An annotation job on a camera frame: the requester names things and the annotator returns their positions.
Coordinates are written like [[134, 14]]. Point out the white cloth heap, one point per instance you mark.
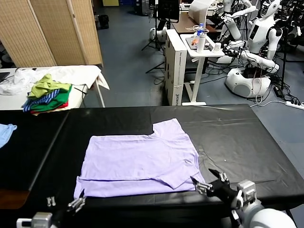
[[19, 80]]

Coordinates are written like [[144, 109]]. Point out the large black table cover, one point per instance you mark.
[[237, 137]]

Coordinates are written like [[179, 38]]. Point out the white standing desk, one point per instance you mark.
[[199, 71]]

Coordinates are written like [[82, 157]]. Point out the grey tablet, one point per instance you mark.
[[191, 42]]

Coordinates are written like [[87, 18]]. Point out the small black table cover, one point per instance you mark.
[[31, 147]]

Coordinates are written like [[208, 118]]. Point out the white paper cup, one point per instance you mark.
[[217, 47]]

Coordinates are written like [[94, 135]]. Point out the tall white cardboard box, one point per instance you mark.
[[177, 71]]

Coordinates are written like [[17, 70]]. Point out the green garment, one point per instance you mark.
[[59, 98]]

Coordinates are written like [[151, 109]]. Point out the tall black light stand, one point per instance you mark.
[[284, 59]]

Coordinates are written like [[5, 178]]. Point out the yellow-green garment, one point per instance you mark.
[[44, 85]]

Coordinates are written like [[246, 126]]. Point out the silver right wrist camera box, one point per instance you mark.
[[247, 192]]

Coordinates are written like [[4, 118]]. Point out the beige garment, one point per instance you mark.
[[47, 112]]

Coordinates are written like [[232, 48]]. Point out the lavender t-shirt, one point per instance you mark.
[[137, 161]]

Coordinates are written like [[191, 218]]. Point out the white humanoid robot raised arm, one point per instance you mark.
[[234, 26]]

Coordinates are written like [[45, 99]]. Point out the black power adapter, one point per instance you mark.
[[278, 90]]

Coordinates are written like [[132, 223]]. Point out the blue striped garment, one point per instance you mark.
[[40, 101]]

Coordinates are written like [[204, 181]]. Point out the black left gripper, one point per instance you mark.
[[60, 219]]

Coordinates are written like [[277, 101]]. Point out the red garment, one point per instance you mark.
[[65, 104]]

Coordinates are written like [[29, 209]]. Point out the white robot base black legs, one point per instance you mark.
[[158, 33]]

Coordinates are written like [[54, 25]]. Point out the white curved panel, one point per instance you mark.
[[198, 10]]

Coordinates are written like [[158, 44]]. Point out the white power strip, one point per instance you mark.
[[294, 104]]

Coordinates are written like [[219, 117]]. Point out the black monitor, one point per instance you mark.
[[168, 9]]

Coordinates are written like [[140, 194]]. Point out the white tumbler bottle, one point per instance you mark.
[[201, 44]]

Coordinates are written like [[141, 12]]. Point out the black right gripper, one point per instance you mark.
[[224, 191]]

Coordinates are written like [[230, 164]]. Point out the black tripod stand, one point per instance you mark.
[[155, 40]]

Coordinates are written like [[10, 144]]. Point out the black laptop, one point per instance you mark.
[[4, 76]]

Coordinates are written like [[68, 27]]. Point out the white cloth covered table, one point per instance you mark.
[[78, 73]]

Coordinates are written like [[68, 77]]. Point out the clear water bottle blue cap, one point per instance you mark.
[[200, 28]]

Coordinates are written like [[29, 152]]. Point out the bamboo folding screen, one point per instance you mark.
[[47, 31]]

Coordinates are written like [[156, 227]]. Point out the light blue garment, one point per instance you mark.
[[6, 135]]

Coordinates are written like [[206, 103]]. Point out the brown wooden desk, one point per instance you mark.
[[185, 23]]

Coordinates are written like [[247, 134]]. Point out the black waste bin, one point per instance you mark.
[[104, 21]]

